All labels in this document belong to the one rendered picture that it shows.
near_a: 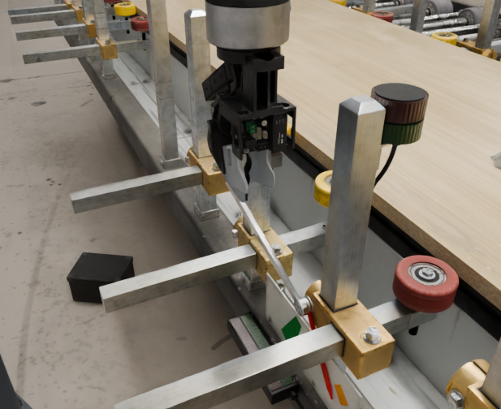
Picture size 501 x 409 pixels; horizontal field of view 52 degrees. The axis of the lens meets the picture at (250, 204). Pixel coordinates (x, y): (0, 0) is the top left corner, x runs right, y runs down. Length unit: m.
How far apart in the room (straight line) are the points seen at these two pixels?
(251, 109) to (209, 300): 1.45
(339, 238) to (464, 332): 0.31
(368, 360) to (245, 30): 0.41
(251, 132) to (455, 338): 0.48
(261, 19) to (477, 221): 0.48
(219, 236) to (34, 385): 0.94
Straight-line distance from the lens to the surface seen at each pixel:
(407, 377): 0.97
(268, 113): 0.57
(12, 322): 2.06
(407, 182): 0.92
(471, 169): 1.00
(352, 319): 0.68
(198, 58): 0.99
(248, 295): 0.95
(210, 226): 1.12
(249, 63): 0.55
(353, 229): 0.61
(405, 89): 0.59
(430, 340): 0.93
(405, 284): 0.69
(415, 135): 0.58
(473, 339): 0.85
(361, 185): 0.58
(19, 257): 2.35
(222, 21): 0.55
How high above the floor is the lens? 1.35
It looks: 33 degrees down
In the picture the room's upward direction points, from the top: straight up
